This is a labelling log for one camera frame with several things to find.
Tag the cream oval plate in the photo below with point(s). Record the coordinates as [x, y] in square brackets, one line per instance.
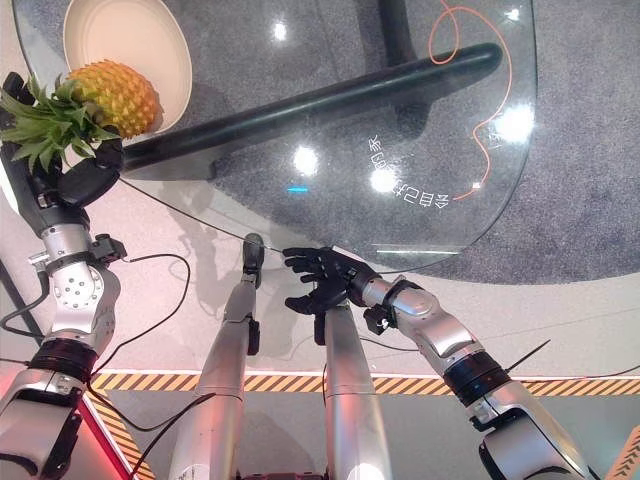
[125, 35]

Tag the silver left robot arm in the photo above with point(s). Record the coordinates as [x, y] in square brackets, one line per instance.
[75, 295]

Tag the silver left robot leg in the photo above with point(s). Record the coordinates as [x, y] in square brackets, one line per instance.
[227, 350]

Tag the diagonal yellow black hazard tape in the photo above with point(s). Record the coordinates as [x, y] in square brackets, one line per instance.
[122, 440]

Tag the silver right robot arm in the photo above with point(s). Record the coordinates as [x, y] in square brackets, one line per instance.
[450, 335]

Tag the long yellow black hazard tape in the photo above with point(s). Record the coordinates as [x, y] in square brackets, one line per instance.
[295, 384]

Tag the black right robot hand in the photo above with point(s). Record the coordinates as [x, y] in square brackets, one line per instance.
[332, 280]

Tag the black tubular table base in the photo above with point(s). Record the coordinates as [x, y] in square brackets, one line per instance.
[320, 105]

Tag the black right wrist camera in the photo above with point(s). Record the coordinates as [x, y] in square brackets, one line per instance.
[378, 318]

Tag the silver robot leg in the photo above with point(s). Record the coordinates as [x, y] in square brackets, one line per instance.
[350, 380]
[227, 350]

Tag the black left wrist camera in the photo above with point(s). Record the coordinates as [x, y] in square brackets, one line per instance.
[106, 246]

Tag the silver right robot leg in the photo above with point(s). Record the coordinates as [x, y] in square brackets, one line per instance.
[350, 380]

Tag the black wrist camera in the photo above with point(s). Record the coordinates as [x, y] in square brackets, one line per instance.
[378, 318]
[106, 246]

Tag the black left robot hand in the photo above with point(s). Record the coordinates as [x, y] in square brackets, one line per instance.
[82, 185]

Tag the yellow pineapple with green crown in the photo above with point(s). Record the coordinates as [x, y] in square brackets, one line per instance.
[117, 97]

